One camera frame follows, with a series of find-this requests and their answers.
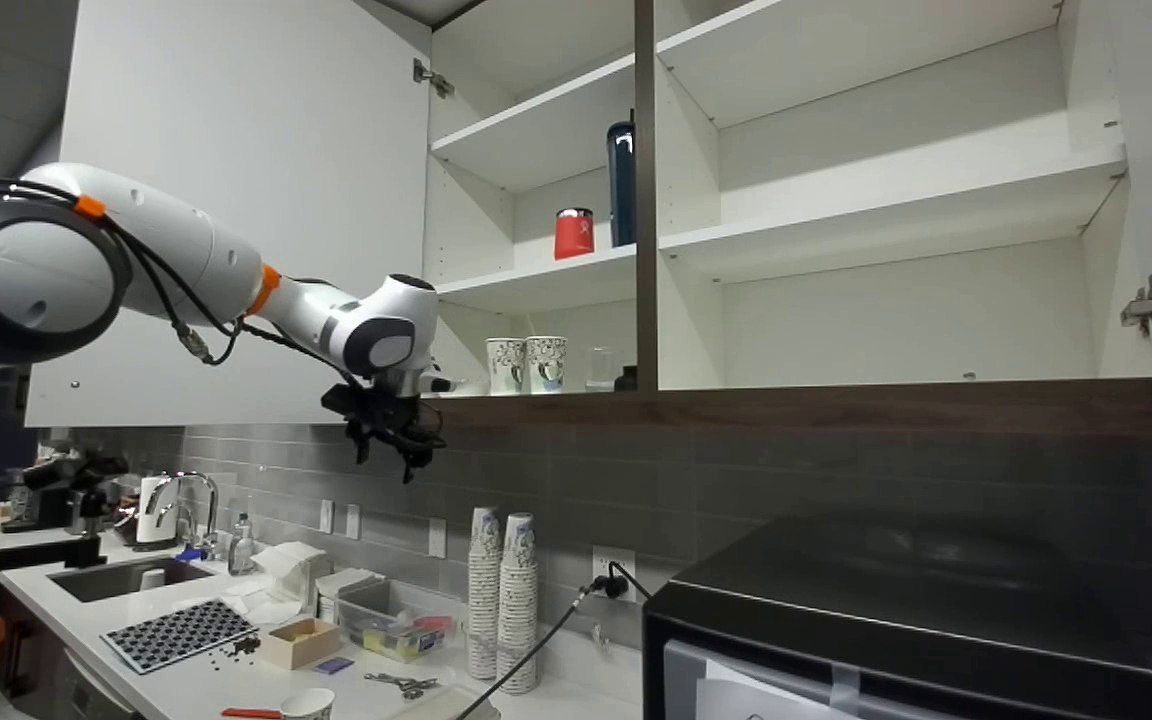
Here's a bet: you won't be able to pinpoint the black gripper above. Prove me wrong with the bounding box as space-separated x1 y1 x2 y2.
321 383 443 458

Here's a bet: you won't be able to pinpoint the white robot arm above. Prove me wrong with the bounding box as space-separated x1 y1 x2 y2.
0 162 441 470

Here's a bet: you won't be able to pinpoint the paper cup stack left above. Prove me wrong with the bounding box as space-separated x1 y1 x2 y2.
469 506 501 680

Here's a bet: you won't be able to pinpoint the paper cup stack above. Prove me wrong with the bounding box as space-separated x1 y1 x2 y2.
496 513 538 693
469 506 501 680

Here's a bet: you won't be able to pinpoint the paper cup stack right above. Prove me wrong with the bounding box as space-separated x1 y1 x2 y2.
496 513 538 693

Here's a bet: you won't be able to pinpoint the clear condiment organizer box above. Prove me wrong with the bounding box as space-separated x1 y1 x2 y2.
338 601 452 658

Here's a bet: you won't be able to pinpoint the small black object on shelf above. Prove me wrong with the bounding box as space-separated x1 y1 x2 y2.
611 367 639 390

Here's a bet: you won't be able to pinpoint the wooden box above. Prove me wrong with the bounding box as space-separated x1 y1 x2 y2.
256 618 338 672

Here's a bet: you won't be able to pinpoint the red cup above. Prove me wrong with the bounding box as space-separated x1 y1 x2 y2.
550 209 593 261

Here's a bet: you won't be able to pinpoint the metal keys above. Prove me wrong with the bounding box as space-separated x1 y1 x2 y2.
362 672 441 699

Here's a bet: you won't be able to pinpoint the black power plug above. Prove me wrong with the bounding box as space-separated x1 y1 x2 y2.
589 570 626 601

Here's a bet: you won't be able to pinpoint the white cabinet door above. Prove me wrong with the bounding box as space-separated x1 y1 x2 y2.
27 0 427 427

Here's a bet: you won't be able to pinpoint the white upper cabinet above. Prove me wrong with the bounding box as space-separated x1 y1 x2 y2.
427 0 1152 436

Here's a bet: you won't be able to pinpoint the checkered drying mat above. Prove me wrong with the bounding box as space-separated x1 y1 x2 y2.
104 601 253 676

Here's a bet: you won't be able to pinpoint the coffee machine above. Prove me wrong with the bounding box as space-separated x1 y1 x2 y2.
0 448 128 537

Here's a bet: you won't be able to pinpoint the orange pen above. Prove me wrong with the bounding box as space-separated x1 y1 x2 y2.
219 709 285 720

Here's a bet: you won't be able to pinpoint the dark blue tumbler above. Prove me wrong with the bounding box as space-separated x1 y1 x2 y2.
606 112 637 247

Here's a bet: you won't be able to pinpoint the black microwave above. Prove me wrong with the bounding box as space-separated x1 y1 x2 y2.
642 514 1152 720

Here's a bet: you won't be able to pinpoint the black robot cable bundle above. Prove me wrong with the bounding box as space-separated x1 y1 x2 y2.
0 175 352 371

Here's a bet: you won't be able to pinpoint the white wall outlet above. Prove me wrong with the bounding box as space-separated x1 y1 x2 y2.
593 549 639 602

